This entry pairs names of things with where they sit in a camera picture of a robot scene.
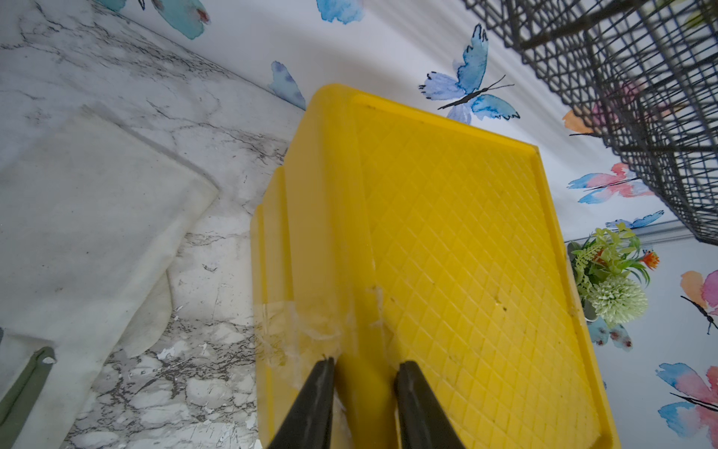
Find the black wire wall basket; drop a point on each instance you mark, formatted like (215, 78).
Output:
(641, 75)

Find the white green work glove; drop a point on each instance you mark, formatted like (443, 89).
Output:
(91, 218)

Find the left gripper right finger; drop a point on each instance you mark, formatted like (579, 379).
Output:
(422, 421)

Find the yellow drawer cabinet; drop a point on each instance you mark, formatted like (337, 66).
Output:
(389, 234)

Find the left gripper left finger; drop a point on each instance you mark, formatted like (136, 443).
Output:
(308, 424)

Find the potted artificial plant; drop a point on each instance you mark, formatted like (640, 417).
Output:
(612, 269)

